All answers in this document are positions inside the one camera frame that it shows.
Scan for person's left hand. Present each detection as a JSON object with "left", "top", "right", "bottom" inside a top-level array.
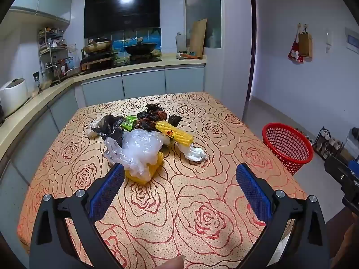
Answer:
[{"left": 158, "top": 254, "right": 186, "bottom": 269}]

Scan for grey base cabinets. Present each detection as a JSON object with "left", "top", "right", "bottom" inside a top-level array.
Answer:
[{"left": 0, "top": 64, "right": 206, "bottom": 202}]

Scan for white twisted tissue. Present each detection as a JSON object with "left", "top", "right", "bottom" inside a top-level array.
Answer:
[{"left": 175, "top": 141, "right": 209, "bottom": 163}]

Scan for frosted glass panel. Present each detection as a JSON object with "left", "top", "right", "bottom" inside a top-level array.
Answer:
[{"left": 184, "top": 0, "right": 222, "bottom": 49}]

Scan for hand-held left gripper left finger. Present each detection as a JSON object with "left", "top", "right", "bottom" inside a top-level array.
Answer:
[{"left": 29, "top": 163, "right": 125, "bottom": 269}]

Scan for brown hanging paper bag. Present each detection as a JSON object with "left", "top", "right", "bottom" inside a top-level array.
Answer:
[{"left": 298, "top": 32, "right": 313, "bottom": 58}]

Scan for person's right forearm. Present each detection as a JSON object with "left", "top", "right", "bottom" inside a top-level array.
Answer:
[{"left": 344, "top": 221, "right": 359, "bottom": 261}]

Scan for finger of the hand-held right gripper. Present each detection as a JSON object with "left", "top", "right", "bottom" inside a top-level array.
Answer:
[{"left": 324, "top": 155, "right": 350, "bottom": 181}]

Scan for wooden cutting board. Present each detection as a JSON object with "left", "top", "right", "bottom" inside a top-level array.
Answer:
[{"left": 189, "top": 18, "right": 207, "bottom": 58}]

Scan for plain yellow foam sleeve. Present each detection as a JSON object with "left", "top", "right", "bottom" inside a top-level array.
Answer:
[{"left": 123, "top": 153, "right": 164, "bottom": 185}]

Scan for yellow foam sleeve red label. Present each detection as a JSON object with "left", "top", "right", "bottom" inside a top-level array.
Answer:
[{"left": 155, "top": 120, "right": 195, "bottom": 146}]

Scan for clear plastic bag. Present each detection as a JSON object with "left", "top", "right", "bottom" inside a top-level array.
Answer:
[{"left": 104, "top": 130, "right": 164, "bottom": 180}]

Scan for metal spice rack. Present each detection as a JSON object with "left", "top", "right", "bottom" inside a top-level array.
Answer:
[{"left": 38, "top": 27, "right": 74, "bottom": 83}]

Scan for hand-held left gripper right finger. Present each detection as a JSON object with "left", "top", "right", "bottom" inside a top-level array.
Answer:
[{"left": 235, "top": 164, "right": 330, "bottom": 269}]

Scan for white rice cooker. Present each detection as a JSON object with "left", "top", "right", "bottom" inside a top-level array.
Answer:
[{"left": 0, "top": 78, "right": 31, "bottom": 118}]

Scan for rose patterned orange tablecloth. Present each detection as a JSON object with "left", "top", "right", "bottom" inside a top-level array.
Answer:
[{"left": 17, "top": 91, "right": 307, "bottom": 269}]

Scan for grey electrical panel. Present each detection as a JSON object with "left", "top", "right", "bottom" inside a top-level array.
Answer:
[{"left": 345, "top": 27, "right": 359, "bottom": 52}]

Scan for black plastic bag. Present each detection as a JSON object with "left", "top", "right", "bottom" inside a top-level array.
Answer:
[{"left": 91, "top": 115, "right": 125, "bottom": 146}]

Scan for orange dish cloth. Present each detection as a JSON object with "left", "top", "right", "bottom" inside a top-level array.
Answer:
[{"left": 177, "top": 52, "right": 203, "bottom": 60}]

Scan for black range hood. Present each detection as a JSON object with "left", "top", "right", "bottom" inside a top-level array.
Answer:
[{"left": 84, "top": 0, "right": 161, "bottom": 38}]

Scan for beige kitchen counter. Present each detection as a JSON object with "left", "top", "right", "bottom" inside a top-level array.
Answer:
[{"left": 0, "top": 53, "right": 207, "bottom": 160}]

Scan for dark door frame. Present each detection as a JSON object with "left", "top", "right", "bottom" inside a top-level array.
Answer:
[{"left": 246, "top": 0, "right": 257, "bottom": 103}]

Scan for black wok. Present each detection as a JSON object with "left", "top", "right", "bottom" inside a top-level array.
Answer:
[{"left": 124, "top": 37, "right": 158, "bottom": 56}]

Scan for shoe rack with shoes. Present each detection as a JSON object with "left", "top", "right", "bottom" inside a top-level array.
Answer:
[{"left": 313, "top": 127, "right": 344, "bottom": 160}]

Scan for golden pot with lid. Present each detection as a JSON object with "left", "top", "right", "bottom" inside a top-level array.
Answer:
[{"left": 83, "top": 38, "right": 113, "bottom": 54}]

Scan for brown black wrapper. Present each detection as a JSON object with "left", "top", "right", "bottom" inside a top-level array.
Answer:
[{"left": 135, "top": 104, "right": 169, "bottom": 132}]

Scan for green snack wrapper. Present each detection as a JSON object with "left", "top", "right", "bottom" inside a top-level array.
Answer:
[{"left": 120, "top": 115, "right": 137, "bottom": 132}]

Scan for black packet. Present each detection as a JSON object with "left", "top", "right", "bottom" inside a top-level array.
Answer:
[{"left": 33, "top": 71, "right": 42, "bottom": 93}]

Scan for red plastic mesh basket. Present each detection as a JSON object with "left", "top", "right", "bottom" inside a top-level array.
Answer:
[{"left": 262, "top": 123, "right": 314, "bottom": 176}]

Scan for red hanging decoration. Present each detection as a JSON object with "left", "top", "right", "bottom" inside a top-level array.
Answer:
[{"left": 287, "top": 32, "right": 304, "bottom": 63}]

